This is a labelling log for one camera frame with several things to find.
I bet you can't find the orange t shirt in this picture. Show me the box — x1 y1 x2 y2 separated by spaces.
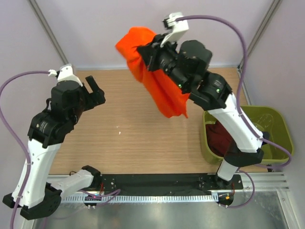
115 27 189 118

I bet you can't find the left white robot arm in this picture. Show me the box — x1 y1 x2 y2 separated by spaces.
2 76 106 220

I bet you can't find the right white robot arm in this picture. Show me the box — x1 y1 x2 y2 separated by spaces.
137 35 264 185

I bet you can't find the maroon t shirt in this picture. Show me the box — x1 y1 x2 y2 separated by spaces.
205 121 233 157

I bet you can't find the olive green plastic basket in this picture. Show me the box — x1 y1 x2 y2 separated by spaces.
200 105 294 165

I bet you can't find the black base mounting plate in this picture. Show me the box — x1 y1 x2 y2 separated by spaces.
99 173 244 196

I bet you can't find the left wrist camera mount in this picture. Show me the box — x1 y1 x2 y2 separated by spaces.
48 64 82 86

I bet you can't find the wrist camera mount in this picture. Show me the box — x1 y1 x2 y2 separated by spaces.
48 64 82 86
160 12 189 47

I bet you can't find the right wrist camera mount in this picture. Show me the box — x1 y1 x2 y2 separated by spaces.
160 12 189 47

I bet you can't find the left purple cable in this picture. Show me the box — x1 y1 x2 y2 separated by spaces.
0 70 58 229

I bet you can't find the purple cable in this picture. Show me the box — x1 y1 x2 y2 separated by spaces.
0 70 58 229
177 14 293 209

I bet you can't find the left aluminium corner post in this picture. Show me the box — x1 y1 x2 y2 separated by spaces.
27 0 69 64

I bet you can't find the aluminium corner post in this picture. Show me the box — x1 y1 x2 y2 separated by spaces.
247 0 283 58
27 0 69 64

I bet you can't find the slotted cable duct rail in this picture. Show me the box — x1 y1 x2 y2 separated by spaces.
61 193 218 204

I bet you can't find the right aluminium corner post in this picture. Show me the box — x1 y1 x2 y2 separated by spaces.
247 0 283 58

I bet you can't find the aluminium frame rail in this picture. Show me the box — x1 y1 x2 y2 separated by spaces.
237 172 290 192

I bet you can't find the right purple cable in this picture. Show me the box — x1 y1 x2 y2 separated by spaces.
177 14 293 209

